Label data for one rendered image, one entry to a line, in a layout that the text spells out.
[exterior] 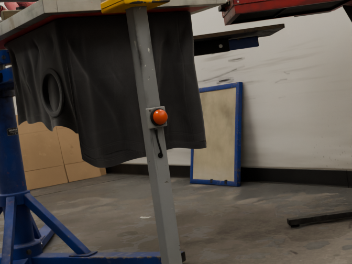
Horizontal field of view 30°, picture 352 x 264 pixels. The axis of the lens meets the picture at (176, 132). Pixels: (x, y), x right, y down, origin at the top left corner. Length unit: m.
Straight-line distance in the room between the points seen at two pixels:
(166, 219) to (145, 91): 0.32
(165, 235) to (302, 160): 2.83
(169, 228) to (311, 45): 2.73
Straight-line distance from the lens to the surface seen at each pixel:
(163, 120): 1.59
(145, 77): 1.62
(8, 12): 2.34
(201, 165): 5.09
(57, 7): 1.76
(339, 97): 4.10
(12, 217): 3.05
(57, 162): 6.65
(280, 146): 4.55
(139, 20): 1.64
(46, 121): 2.07
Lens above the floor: 0.69
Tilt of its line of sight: 3 degrees down
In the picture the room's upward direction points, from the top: 8 degrees counter-clockwise
